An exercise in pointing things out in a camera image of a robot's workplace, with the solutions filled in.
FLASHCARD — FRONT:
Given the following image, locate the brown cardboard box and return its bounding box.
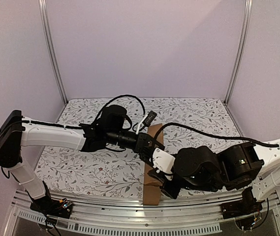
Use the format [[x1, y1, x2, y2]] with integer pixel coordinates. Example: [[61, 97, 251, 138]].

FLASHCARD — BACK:
[[142, 123, 164, 206]]

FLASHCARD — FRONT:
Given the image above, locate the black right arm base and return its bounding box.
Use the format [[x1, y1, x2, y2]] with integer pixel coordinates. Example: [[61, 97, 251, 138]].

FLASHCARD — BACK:
[[220, 187, 262, 231]]

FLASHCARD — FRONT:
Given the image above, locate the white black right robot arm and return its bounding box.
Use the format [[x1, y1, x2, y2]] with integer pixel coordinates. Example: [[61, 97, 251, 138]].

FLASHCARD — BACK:
[[148, 139, 280, 202]]

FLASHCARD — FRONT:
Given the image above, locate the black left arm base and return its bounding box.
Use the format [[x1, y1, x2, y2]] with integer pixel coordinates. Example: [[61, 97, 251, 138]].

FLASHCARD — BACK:
[[30, 182, 73, 219]]

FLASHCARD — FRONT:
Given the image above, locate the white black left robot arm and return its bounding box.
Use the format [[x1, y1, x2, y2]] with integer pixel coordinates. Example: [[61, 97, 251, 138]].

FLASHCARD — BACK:
[[0, 105, 163, 213]]

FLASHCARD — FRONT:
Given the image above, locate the floral patterned table mat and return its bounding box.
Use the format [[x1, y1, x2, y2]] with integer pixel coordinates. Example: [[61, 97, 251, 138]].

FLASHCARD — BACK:
[[35, 97, 239, 199]]

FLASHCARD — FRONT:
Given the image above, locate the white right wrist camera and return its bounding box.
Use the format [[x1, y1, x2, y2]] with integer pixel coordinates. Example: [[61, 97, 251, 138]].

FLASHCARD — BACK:
[[151, 148, 175, 181]]

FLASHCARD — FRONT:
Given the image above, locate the front aluminium rail frame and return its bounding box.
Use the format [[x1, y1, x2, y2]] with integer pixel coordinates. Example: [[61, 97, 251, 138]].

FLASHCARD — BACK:
[[3, 190, 280, 236]]

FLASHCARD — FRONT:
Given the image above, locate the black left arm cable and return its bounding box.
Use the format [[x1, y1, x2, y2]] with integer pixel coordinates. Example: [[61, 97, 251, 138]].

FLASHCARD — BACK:
[[97, 95, 147, 123]]

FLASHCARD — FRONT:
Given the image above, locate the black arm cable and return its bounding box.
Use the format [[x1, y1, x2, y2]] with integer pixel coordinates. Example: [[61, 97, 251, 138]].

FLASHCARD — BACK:
[[97, 95, 147, 123], [152, 122, 280, 149]]

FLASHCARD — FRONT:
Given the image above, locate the right rear aluminium frame post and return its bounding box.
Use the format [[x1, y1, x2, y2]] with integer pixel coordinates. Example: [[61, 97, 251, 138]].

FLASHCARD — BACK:
[[223, 0, 253, 106]]

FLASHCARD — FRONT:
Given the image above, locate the aluminium frame post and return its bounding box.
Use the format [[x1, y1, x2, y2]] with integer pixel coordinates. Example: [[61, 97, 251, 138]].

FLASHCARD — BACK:
[[223, 0, 253, 106], [38, 0, 68, 105]]

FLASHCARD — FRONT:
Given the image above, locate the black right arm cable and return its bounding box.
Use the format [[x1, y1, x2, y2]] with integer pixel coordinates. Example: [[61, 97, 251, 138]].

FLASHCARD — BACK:
[[152, 122, 280, 149]]

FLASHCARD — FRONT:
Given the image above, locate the left rear aluminium frame post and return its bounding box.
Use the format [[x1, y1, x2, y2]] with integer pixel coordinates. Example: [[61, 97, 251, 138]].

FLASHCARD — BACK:
[[38, 0, 68, 105]]

